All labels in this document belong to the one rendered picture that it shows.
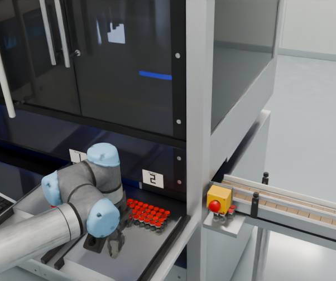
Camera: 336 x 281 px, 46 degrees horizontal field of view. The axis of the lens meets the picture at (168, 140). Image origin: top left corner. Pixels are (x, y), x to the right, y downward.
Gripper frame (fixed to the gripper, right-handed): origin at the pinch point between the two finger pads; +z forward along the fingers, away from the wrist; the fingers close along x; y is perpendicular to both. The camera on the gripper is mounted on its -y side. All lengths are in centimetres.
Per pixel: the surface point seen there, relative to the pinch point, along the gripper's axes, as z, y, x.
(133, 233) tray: 13.9, 22.2, 7.6
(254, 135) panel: 14, 107, -12
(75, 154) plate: -1, 38, 43
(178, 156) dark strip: -12.5, 37.6, -3.2
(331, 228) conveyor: 9, 49, -55
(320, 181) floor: 102, 209, -42
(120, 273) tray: 13.9, 5.4, 2.2
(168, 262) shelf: 14.1, 16.2, -9.4
